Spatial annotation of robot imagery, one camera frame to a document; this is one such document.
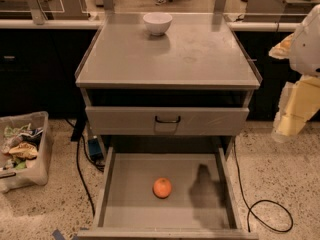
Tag white counter rail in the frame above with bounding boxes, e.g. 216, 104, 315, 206
0, 19, 299, 32

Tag closed grey top drawer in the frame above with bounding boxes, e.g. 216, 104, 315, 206
86, 106, 249, 136

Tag crumpled snack bags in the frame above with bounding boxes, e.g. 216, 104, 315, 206
0, 124, 43, 171

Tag black floor cable right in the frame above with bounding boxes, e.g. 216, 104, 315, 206
232, 140, 295, 234

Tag clear plastic bin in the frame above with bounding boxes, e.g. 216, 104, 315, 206
0, 111, 53, 192

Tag orange fruit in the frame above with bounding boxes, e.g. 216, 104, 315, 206
152, 178, 172, 199

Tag grey metal drawer cabinet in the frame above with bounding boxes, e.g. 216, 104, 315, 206
74, 11, 263, 240

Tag blue tape strip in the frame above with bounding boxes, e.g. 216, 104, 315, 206
52, 229, 66, 240

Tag black floor cable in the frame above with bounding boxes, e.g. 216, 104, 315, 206
65, 118, 106, 218
232, 140, 295, 234

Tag black floor cable left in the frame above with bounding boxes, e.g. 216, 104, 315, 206
65, 118, 106, 218

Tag open grey middle drawer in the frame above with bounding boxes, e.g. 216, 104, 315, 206
78, 149, 259, 240

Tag white ceramic bowl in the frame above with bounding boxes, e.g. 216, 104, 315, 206
143, 12, 173, 36

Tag blue power box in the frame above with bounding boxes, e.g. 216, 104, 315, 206
87, 138, 103, 161

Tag black drawer handle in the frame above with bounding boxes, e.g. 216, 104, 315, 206
154, 116, 181, 124

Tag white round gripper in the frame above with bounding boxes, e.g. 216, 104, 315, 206
269, 5, 320, 143

